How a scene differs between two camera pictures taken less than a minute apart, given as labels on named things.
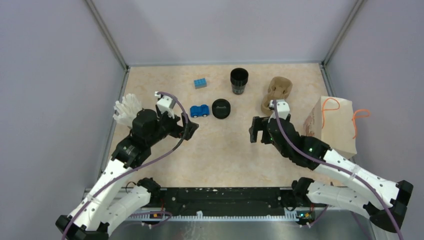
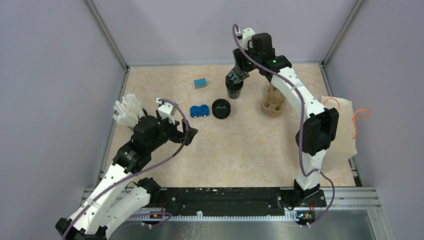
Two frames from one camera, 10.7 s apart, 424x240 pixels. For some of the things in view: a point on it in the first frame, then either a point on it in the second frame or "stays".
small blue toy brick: [202, 110] stays
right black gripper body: [284, 150] → [244, 63]
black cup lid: [221, 108] stays
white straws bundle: [126, 109] stays
